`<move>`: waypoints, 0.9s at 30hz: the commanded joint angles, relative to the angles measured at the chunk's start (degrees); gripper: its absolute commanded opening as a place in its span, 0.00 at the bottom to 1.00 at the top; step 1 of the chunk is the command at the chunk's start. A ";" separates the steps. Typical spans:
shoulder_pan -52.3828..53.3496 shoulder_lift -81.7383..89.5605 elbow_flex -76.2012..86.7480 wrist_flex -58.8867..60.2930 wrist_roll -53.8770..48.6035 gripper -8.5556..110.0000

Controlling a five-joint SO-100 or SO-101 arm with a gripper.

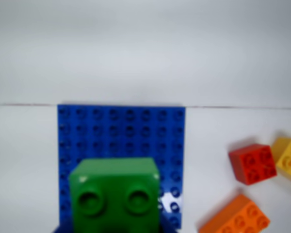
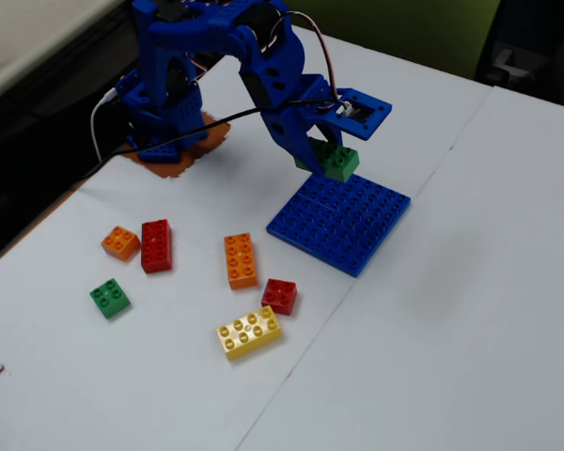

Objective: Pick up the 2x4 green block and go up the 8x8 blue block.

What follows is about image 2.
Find red 2x2 brick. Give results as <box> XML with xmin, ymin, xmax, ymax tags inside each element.
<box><xmin>260</xmin><ymin>277</ymin><xmax>298</xmax><ymax>317</ymax></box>

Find white cable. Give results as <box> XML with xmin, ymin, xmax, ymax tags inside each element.
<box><xmin>89</xmin><ymin>87</ymin><xmax>121</xmax><ymax>161</ymax></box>

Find blue 8x8 baseplate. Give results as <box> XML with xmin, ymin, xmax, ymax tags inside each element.
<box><xmin>265</xmin><ymin>171</ymin><xmax>413</xmax><ymax>279</ymax></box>

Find orange 2x4 brick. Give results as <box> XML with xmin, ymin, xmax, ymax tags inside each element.
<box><xmin>223</xmin><ymin>232</ymin><xmax>259</xmax><ymax>290</ymax></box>

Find black chair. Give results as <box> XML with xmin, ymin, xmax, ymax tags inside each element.
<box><xmin>474</xmin><ymin>0</ymin><xmax>564</xmax><ymax>112</ymax></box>

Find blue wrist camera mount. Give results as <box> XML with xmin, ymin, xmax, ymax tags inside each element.
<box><xmin>326</xmin><ymin>87</ymin><xmax>394</xmax><ymax>141</ymax></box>

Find orange 2x2 brick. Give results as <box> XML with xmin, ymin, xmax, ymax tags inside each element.
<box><xmin>101</xmin><ymin>225</ymin><xmax>141</xmax><ymax>262</ymax></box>

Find yellow 2x4 brick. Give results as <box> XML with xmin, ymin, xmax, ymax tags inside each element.
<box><xmin>215</xmin><ymin>304</ymin><xmax>284</xmax><ymax>362</ymax></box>

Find green 2x4 brick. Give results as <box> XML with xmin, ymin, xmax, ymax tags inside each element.
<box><xmin>293</xmin><ymin>136</ymin><xmax>361</xmax><ymax>184</ymax></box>

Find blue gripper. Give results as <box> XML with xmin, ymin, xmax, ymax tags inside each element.
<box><xmin>261</xmin><ymin>73</ymin><xmax>344</xmax><ymax>178</ymax></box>

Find white desk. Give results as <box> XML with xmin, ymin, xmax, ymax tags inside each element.
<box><xmin>0</xmin><ymin>0</ymin><xmax>126</xmax><ymax>110</ymax></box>

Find green 2x2 brick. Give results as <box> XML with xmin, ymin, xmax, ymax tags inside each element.
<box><xmin>88</xmin><ymin>277</ymin><xmax>133</xmax><ymax>320</ymax></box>

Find red white black servo wires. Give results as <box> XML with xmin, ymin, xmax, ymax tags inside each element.
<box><xmin>281</xmin><ymin>11</ymin><xmax>353</xmax><ymax>117</ymax></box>

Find green chair back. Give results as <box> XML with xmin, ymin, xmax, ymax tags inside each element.
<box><xmin>286</xmin><ymin>0</ymin><xmax>502</xmax><ymax>80</ymax></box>

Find red 2x4 brick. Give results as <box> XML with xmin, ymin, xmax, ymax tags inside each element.
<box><xmin>140</xmin><ymin>218</ymin><xmax>174</xmax><ymax>274</ymax></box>

